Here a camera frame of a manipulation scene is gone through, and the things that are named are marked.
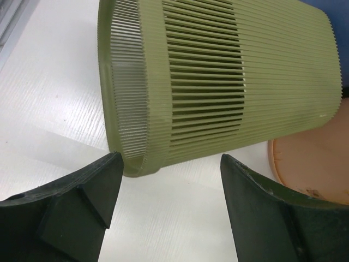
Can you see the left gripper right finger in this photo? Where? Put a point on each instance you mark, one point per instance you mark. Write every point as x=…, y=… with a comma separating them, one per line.
x=271, y=222

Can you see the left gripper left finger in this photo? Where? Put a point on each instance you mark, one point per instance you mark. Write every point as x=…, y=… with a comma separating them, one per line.
x=63, y=220

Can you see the tan round bin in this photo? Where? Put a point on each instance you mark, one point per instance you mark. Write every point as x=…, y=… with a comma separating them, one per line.
x=315, y=162

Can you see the green mesh square basket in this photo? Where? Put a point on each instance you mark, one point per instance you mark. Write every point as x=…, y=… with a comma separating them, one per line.
x=182, y=80

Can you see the blue round bin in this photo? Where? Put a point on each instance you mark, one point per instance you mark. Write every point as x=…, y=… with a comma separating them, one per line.
x=337, y=11

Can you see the aluminium frame rail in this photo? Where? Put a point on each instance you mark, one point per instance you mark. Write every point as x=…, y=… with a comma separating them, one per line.
x=15, y=15

